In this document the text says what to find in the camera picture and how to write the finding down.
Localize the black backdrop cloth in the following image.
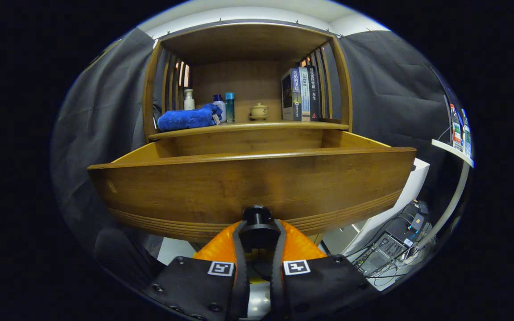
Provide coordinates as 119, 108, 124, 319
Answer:
51, 20, 463, 268

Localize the black book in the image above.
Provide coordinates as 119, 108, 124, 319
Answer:
307, 65, 322, 121

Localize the wooden drawer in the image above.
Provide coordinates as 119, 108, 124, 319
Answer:
87, 129, 417, 243

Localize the white side table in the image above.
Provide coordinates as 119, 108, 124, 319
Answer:
413, 139, 475, 255

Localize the blue book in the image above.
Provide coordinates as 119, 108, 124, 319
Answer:
282, 68, 303, 122

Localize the blue towel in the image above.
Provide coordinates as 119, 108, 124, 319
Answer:
157, 103, 223, 132

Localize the white bottle with blue cap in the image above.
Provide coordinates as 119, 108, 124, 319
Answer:
213, 94, 227, 123

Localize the white box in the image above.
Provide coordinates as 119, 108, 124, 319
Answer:
324, 158, 431, 257

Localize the teal bottle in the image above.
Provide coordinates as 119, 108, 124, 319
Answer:
224, 92, 236, 123

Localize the green label water bottle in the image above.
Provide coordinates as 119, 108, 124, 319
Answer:
461, 108, 472, 156

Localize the red label water bottle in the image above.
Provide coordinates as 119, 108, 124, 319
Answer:
450, 104, 462, 150

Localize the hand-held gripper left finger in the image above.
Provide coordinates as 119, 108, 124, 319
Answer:
145, 220, 250, 321

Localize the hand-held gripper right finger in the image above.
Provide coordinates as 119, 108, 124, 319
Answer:
269, 218, 380, 321

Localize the beige lidded teacup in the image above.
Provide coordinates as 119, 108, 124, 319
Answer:
249, 103, 269, 121

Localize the pale grey book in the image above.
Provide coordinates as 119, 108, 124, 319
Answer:
299, 67, 312, 122

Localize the black computer tower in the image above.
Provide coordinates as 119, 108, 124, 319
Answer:
355, 232, 411, 277

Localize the wooden cabinet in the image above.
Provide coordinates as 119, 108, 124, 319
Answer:
142, 21, 354, 143

